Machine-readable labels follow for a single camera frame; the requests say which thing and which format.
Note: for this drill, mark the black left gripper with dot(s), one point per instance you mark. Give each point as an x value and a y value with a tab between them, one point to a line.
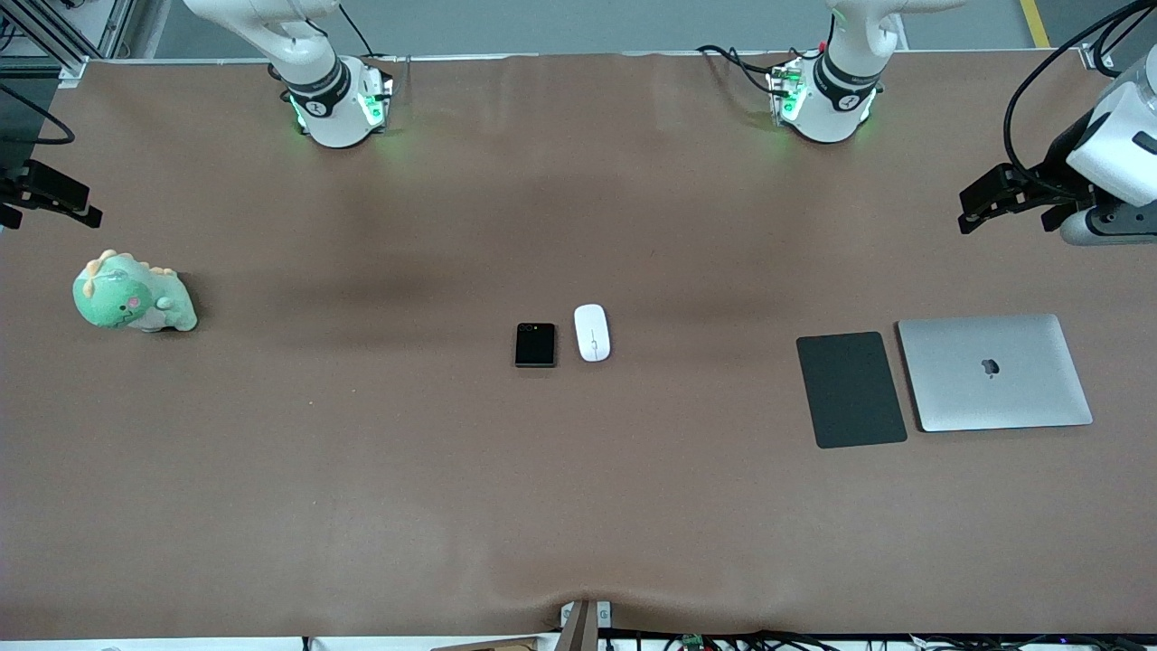
1058	165

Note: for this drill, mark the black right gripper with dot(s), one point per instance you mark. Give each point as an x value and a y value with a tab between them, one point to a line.
27	183

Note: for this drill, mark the white computer mouse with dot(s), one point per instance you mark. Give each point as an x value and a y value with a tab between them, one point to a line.
592	333

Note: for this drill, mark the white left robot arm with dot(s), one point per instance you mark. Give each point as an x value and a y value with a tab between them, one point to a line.
832	99

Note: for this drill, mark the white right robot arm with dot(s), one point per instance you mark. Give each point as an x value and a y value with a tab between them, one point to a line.
316	99

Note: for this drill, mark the black mouse pad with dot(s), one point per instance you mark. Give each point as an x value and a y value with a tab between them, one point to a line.
851	391

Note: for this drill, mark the green dinosaur plush toy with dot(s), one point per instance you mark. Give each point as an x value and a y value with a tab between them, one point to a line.
126	298

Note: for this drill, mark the silver laptop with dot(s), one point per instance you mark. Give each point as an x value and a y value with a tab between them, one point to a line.
994	372

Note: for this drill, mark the brown table cover cloth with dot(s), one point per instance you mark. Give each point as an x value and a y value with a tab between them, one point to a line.
578	497

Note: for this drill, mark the aluminium frame profile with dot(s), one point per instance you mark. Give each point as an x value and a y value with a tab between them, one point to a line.
54	41

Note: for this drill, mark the metal table corner bracket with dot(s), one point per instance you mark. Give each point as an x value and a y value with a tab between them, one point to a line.
1095	56

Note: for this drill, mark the metal table edge bracket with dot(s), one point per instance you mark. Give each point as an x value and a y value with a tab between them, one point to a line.
586	624

